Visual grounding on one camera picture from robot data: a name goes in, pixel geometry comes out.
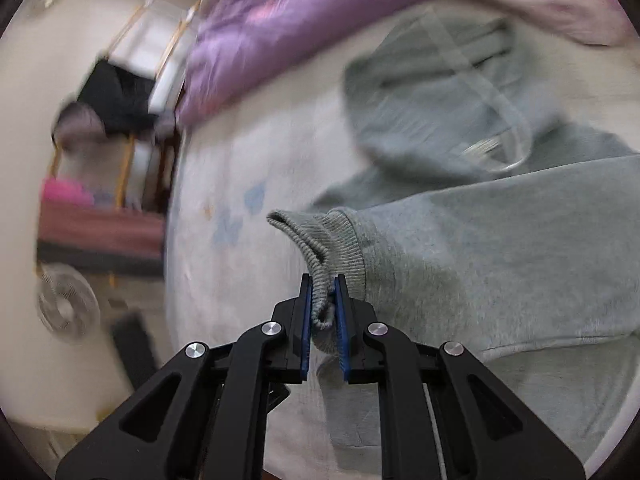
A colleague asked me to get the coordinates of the black grey hanging jacket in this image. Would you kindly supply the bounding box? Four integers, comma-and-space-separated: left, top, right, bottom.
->
51, 58, 176, 151

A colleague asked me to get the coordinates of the purple floral duvet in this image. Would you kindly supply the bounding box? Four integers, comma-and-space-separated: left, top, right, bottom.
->
174, 0, 637, 129

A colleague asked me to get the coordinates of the pink grey hanging towel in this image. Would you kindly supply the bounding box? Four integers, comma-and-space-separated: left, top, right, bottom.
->
36, 177, 166, 278

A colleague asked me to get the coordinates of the wooden clothes rack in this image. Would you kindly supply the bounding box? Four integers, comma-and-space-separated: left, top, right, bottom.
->
36, 0, 198, 278

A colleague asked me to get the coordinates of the white standing fan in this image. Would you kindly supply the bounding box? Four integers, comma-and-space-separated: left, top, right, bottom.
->
37, 263, 101, 344

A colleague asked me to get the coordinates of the grey zip hoodie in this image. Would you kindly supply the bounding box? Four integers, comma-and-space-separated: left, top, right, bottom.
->
268, 12, 639, 460

